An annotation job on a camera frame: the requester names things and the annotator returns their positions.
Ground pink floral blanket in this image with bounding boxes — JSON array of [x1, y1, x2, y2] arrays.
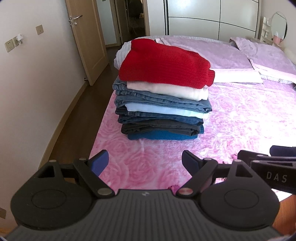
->
[[89, 82, 296, 202]]

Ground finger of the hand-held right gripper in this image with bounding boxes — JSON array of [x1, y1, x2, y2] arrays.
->
[[269, 146, 296, 156], [238, 150, 296, 166]]

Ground white vanity shelf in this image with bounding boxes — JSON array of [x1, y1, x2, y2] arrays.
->
[[260, 17, 284, 45]]

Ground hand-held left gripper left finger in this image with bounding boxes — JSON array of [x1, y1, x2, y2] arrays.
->
[[33, 149, 114, 198]]

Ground white wall plug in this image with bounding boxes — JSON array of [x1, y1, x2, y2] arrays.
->
[[13, 34, 25, 47]]

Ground oval mirror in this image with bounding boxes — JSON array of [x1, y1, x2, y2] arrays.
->
[[270, 12, 288, 43]]

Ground pink pillow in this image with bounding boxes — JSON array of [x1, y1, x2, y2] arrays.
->
[[155, 36, 264, 83], [230, 37, 296, 84]]

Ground wooden door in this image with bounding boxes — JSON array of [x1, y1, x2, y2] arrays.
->
[[66, 0, 109, 86]]

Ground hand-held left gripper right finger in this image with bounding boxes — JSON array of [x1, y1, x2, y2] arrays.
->
[[176, 150, 262, 198]]

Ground red knitted sweater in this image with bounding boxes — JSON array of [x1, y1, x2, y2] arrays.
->
[[118, 39, 215, 89]]

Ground stack of folded clothes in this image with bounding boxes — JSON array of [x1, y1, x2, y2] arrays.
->
[[112, 76, 213, 141]]

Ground white hallway door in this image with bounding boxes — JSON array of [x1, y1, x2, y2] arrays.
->
[[96, 0, 121, 47]]

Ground metal door handle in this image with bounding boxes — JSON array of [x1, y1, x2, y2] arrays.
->
[[69, 14, 83, 25]]

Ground white wardrobe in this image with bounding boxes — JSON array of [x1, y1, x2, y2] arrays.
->
[[142, 0, 263, 42]]

